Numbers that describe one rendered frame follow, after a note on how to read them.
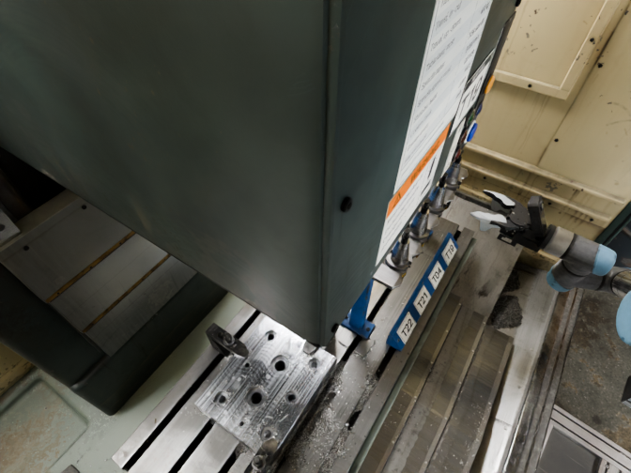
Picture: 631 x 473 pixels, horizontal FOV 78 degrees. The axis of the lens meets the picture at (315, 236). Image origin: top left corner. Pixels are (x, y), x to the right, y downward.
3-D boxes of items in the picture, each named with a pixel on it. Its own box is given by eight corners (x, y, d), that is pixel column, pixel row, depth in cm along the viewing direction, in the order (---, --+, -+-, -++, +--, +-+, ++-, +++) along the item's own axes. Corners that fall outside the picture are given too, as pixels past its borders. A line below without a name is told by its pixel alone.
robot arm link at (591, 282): (586, 297, 113) (609, 280, 104) (545, 291, 114) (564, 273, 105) (581, 274, 117) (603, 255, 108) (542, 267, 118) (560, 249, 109)
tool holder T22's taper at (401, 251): (396, 247, 96) (401, 229, 91) (411, 256, 94) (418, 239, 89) (386, 258, 94) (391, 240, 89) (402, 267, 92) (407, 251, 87)
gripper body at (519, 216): (493, 237, 112) (536, 257, 108) (506, 218, 105) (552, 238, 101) (501, 221, 116) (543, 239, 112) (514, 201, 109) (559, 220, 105)
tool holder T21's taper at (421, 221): (411, 220, 102) (417, 202, 96) (428, 224, 101) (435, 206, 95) (407, 232, 99) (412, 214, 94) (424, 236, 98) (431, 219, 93)
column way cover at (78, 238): (223, 251, 136) (186, 125, 96) (111, 363, 111) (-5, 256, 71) (213, 245, 137) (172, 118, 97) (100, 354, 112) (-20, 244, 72)
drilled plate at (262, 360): (335, 365, 107) (336, 358, 103) (270, 466, 91) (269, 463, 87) (269, 322, 114) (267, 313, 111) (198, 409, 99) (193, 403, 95)
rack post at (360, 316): (375, 326, 118) (390, 271, 95) (366, 340, 115) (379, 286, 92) (346, 310, 122) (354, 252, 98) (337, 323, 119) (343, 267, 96)
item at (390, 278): (406, 276, 93) (407, 274, 92) (395, 292, 90) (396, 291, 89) (379, 263, 95) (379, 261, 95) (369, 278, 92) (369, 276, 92)
